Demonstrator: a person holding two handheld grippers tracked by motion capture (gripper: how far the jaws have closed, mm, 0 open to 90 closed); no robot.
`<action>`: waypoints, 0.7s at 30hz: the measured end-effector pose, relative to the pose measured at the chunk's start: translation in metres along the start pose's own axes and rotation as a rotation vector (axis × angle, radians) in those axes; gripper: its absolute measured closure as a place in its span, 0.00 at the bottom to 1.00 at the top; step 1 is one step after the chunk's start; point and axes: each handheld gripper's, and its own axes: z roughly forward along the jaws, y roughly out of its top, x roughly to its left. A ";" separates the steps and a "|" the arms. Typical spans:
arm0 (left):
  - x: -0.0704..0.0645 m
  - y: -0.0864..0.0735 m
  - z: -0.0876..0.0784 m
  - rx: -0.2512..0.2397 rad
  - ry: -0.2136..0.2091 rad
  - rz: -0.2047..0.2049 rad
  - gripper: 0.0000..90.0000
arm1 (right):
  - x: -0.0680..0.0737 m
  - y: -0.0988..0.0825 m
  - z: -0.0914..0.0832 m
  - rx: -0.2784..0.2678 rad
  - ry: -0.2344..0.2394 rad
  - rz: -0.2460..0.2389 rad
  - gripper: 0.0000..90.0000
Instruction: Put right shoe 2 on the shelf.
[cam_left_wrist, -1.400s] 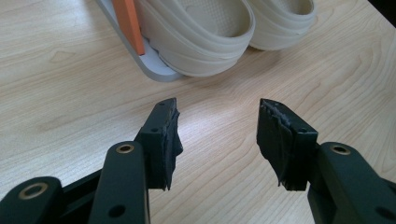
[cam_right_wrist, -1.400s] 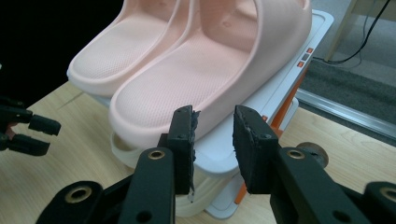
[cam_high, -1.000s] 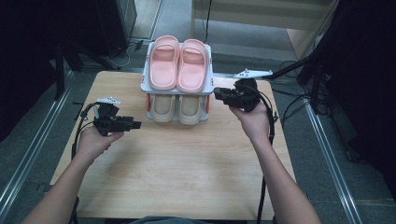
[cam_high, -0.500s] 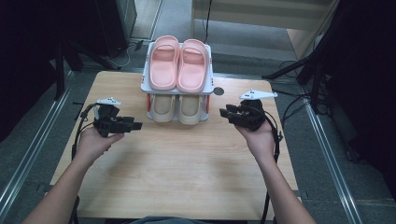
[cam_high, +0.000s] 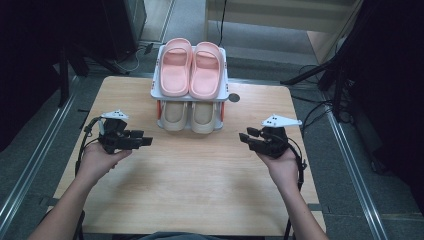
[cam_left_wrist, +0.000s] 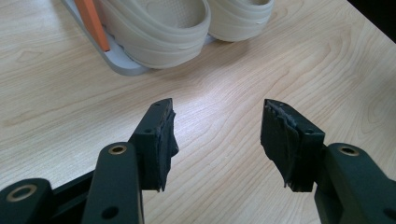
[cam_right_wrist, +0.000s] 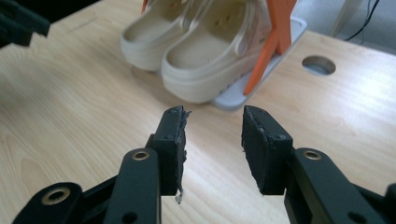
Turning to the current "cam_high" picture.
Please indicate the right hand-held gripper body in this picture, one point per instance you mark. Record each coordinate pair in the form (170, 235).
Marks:
(275, 143)

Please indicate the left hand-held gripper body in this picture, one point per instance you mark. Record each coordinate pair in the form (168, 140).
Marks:
(113, 136)

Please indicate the cream perforated clog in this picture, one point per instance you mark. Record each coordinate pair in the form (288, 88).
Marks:
(174, 115)
(203, 116)

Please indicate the white shoe rack orange legs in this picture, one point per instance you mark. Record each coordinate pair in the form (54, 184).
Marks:
(156, 95)

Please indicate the pink slide slipper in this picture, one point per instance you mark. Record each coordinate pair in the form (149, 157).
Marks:
(175, 73)
(205, 76)

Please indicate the person's left hand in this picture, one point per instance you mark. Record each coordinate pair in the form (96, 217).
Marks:
(96, 163)

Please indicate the person's right hand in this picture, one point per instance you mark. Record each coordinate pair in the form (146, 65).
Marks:
(285, 173)

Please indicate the dark round table disc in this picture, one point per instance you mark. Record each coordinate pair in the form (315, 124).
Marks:
(234, 97)

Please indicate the black metal stand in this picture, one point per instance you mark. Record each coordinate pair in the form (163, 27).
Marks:
(63, 76)
(338, 90)

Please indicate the black tape strip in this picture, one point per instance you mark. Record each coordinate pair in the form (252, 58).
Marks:
(320, 207)
(46, 201)

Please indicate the black plug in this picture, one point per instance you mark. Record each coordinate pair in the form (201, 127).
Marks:
(148, 48)

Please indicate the person's grey clothing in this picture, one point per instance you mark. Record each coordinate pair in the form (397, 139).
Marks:
(180, 236)

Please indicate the dark cabinet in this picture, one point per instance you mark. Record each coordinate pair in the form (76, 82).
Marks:
(123, 26)

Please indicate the light wooden platform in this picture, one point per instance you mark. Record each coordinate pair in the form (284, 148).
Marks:
(266, 20)

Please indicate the metal floor rail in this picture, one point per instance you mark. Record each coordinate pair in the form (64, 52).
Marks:
(34, 160)
(357, 180)

